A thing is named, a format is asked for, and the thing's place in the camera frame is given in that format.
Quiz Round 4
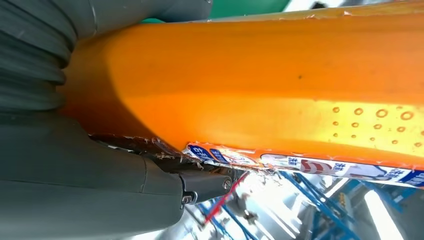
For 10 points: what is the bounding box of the green table mat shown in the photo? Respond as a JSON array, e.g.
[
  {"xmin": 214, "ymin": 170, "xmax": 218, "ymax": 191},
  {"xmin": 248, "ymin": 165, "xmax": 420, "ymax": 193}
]
[{"xmin": 142, "ymin": 0, "xmax": 292, "ymax": 24}]

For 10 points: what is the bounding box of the long ceiling light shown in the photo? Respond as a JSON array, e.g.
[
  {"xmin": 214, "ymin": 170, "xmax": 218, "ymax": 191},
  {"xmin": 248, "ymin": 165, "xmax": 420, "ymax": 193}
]
[{"xmin": 364, "ymin": 190, "xmax": 405, "ymax": 240}]

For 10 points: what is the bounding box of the red pole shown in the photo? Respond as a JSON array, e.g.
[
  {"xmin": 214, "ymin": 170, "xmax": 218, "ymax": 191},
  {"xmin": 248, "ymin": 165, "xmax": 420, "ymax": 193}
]
[{"xmin": 203, "ymin": 172, "xmax": 249, "ymax": 224}]

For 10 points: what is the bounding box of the blue steel rack frame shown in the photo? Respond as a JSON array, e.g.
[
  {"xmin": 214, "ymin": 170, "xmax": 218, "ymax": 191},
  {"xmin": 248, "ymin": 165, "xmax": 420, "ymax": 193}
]
[{"xmin": 195, "ymin": 170, "xmax": 362, "ymax": 240}]

